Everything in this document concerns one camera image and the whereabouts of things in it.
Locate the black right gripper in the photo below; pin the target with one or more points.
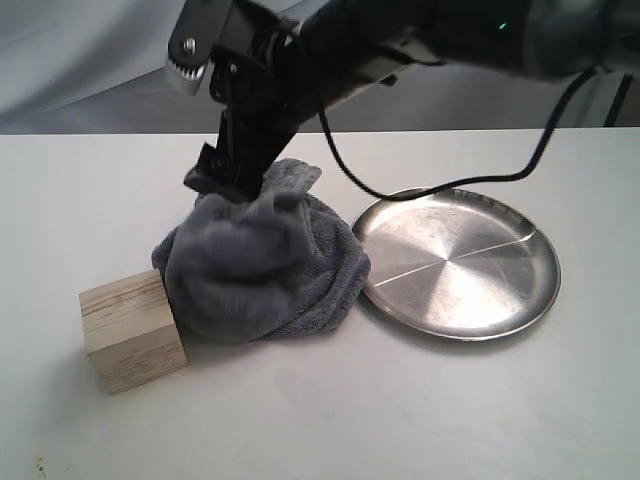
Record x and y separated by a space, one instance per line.
271 73

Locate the grey fleece towel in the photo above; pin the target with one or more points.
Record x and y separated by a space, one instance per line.
282 265

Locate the wooden cube block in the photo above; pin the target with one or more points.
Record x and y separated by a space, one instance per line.
129 331

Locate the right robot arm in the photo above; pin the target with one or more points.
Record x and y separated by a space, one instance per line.
372 41

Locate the round steel plate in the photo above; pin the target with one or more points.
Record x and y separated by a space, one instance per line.
457 265

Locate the black stand leg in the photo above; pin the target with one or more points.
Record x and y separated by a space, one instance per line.
618 101

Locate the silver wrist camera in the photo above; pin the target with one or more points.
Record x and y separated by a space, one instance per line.
197 29

